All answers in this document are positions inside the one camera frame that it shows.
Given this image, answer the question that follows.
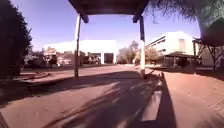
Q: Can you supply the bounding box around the long white building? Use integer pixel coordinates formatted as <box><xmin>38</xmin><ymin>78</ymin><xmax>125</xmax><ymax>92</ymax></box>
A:
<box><xmin>43</xmin><ymin>39</ymin><xmax>120</xmax><ymax>66</ymax></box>

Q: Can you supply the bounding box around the group of small trees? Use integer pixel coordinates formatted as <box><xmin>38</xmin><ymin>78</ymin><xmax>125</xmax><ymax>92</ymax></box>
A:
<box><xmin>117</xmin><ymin>40</ymin><xmax>161</xmax><ymax>66</ymax></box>

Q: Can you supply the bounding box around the covered walkway shelter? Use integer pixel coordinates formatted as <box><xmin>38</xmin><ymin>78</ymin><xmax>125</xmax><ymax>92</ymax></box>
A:
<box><xmin>67</xmin><ymin>0</ymin><xmax>151</xmax><ymax>80</ymax></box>

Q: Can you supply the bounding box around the white multi-storey building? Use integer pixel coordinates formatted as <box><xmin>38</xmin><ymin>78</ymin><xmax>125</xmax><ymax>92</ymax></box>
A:
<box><xmin>145</xmin><ymin>30</ymin><xmax>201</xmax><ymax>66</ymax></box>

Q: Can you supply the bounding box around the dark wooden shelter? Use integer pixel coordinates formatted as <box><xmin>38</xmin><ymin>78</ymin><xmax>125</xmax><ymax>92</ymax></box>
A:
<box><xmin>192</xmin><ymin>35</ymin><xmax>224</xmax><ymax>72</ymax></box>

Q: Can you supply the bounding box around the dark tall tree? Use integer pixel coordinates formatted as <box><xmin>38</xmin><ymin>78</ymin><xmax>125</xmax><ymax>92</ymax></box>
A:
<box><xmin>0</xmin><ymin>0</ymin><xmax>33</xmax><ymax>81</ymax></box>

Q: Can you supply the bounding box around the overhanging tree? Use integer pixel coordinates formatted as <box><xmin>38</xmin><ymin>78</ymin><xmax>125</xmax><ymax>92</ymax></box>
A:
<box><xmin>146</xmin><ymin>0</ymin><xmax>224</xmax><ymax>48</ymax></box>

